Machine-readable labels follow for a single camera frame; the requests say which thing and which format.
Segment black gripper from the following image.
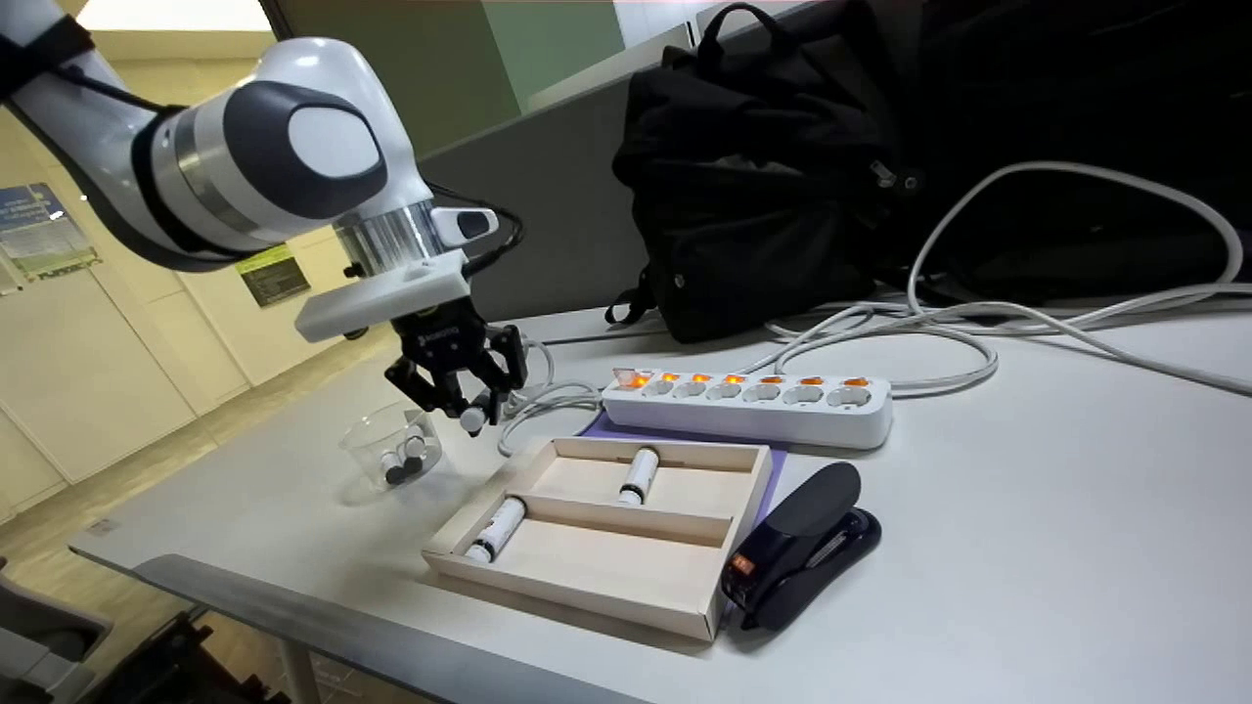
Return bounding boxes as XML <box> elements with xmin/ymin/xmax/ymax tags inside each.
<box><xmin>379</xmin><ymin>302</ymin><xmax>534</xmax><ymax>436</ymax></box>

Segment clear plastic cup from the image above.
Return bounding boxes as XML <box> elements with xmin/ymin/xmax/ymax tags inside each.
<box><xmin>336</xmin><ymin>398</ymin><xmax>451</xmax><ymax>509</ymax></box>

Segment wooden two-segment box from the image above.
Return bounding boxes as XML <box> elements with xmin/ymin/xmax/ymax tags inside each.
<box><xmin>419</xmin><ymin>430</ymin><xmax>780</xmax><ymax>646</ymax></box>

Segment grey desk partition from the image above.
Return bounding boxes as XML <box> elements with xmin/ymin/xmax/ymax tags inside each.
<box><xmin>414</xmin><ymin>19</ymin><xmax>718</xmax><ymax>324</ymax></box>

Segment white power strip orange switches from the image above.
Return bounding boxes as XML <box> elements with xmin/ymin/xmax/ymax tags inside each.
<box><xmin>595</xmin><ymin>363</ymin><xmax>900</xmax><ymax>458</ymax></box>

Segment black backpack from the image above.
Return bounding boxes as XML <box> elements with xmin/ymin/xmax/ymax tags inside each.
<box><xmin>602</xmin><ymin>0</ymin><xmax>924</xmax><ymax>348</ymax></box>

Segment black stapler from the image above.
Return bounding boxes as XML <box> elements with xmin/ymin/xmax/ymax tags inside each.
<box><xmin>718</xmin><ymin>458</ymin><xmax>890</xmax><ymax>641</ymax></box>

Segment white power strip cord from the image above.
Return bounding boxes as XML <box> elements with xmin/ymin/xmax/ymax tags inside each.
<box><xmin>496</xmin><ymin>333</ymin><xmax>619</xmax><ymax>460</ymax></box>

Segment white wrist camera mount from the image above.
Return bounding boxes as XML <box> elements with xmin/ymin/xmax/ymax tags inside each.
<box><xmin>291</xmin><ymin>198</ymin><xmax>509</xmax><ymax>348</ymax></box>

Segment small wall sign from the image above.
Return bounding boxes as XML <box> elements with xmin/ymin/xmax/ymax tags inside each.
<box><xmin>241</xmin><ymin>247</ymin><xmax>315</xmax><ymax>312</ymax></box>

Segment thin white cable bundle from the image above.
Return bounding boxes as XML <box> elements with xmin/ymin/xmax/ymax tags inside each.
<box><xmin>752</xmin><ymin>286</ymin><xmax>1252</xmax><ymax>383</ymax></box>

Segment wall poster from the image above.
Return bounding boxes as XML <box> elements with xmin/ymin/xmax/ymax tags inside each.
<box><xmin>0</xmin><ymin>181</ymin><xmax>70</xmax><ymax>286</ymax></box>

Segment thick white looped cable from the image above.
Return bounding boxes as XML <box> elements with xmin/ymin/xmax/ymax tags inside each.
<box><xmin>890</xmin><ymin>156</ymin><xmax>1252</xmax><ymax>401</ymax></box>

